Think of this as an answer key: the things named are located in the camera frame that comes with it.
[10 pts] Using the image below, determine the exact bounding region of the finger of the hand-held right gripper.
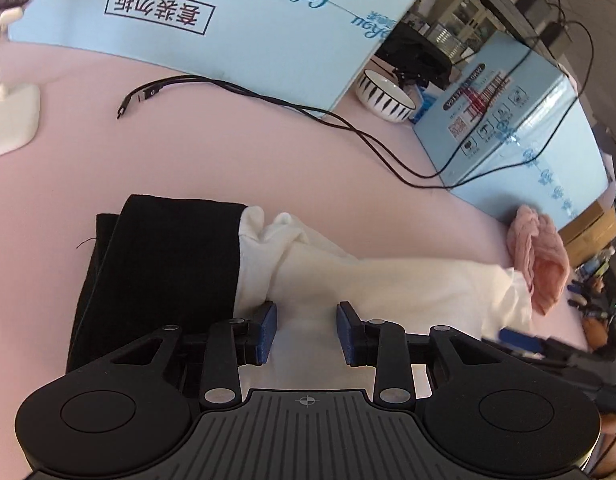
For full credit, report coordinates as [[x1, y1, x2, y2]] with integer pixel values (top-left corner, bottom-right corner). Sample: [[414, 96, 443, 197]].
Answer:
[[499, 328, 545, 357]]

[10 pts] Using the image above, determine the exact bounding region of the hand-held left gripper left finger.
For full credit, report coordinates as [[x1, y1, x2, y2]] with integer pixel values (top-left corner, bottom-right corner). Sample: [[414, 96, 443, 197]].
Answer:
[[110, 301, 278, 408]]

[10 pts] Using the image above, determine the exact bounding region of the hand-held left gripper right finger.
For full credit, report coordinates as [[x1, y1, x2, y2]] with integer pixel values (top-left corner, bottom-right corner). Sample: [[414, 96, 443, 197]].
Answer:
[[336, 301, 504, 407]]

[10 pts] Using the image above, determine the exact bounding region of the white t-shirt with black trim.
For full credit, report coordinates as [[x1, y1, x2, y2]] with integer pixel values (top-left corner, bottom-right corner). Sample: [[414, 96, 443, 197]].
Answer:
[[234, 204, 534, 396]]

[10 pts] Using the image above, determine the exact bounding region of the black garment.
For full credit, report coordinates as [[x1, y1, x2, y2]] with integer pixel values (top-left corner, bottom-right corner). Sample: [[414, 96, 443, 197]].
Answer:
[[66, 194, 248, 375]]

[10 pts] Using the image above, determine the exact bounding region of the pink cloth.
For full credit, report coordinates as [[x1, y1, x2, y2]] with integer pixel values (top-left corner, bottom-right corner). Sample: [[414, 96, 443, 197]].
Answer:
[[505, 204, 572, 317]]

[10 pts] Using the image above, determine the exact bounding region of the brown cardboard box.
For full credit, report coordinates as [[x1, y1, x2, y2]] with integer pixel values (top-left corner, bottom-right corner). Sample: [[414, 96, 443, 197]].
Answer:
[[558, 205, 616, 261]]

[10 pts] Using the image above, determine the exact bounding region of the narrow light blue cardboard box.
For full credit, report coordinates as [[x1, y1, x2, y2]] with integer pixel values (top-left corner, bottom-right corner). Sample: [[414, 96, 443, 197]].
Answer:
[[412, 30, 616, 223]]

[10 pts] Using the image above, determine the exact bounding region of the blue tissue box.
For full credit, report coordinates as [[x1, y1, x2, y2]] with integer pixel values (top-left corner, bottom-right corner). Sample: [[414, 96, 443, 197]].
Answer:
[[412, 87, 441, 123]]

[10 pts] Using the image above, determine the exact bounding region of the white bowl with black stripes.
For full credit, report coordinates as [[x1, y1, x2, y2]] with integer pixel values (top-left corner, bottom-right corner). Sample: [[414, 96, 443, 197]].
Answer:
[[356, 67, 419, 123]]

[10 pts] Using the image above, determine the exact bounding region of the large light blue cardboard box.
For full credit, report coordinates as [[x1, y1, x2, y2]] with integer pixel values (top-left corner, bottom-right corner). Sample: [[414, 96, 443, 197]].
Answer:
[[7, 0, 461, 113]]

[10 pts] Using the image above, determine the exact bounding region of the black power adapter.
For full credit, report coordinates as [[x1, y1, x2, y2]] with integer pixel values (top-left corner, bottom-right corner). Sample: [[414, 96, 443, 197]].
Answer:
[[517, 0, 554, 21], [538, 22, 569, 48]]

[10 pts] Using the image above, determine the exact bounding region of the grey glass cabinet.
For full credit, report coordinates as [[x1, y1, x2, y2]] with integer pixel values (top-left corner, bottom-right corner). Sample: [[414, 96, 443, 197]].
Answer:
[[418, 0, 484, 61]]

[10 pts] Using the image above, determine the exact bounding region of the white phone stand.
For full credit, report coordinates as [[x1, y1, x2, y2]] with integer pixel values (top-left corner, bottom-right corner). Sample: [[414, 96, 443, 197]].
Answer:
[[0, 6, 41, 161]]

